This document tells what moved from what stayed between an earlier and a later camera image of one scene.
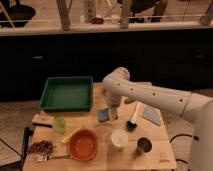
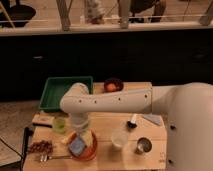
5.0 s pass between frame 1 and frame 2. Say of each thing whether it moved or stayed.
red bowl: stayed
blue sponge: moved
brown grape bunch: stayed
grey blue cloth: stayed
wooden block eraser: stayed
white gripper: moved
